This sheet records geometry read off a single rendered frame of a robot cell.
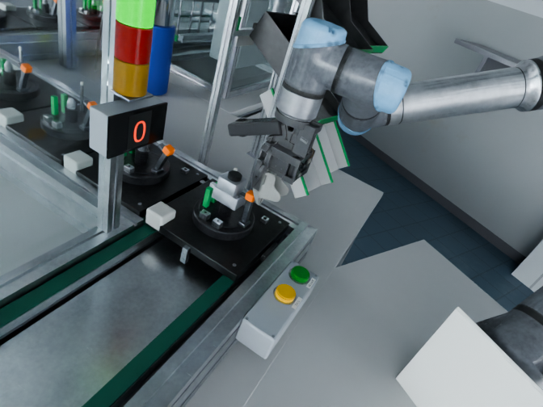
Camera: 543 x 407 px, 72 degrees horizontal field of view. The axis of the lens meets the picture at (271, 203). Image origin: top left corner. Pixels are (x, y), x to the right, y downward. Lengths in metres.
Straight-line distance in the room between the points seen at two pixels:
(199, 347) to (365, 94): 0.48
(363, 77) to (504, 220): 3.08
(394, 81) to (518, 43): 3.01
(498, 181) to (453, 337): 2.89
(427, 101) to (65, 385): 0.75
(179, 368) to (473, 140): 3.31
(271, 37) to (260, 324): 0.64
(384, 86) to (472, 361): 0.48
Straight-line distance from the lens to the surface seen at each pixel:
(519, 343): 0.77
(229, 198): 0.80
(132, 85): 0.62
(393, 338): 0.96
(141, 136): 0.66
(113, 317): 0.73
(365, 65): 0.63
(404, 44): 4.11
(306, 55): 0.63
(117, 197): 0.77
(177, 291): 0.77
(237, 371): 0.76
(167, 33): 1.63
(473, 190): 3.69
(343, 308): 0.95
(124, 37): 0.60
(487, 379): 0.77
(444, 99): 0.78
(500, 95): 0.83
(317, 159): 1.07
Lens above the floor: 1.50
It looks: 33 degrees down
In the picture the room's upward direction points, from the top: 19 degrees clockwise
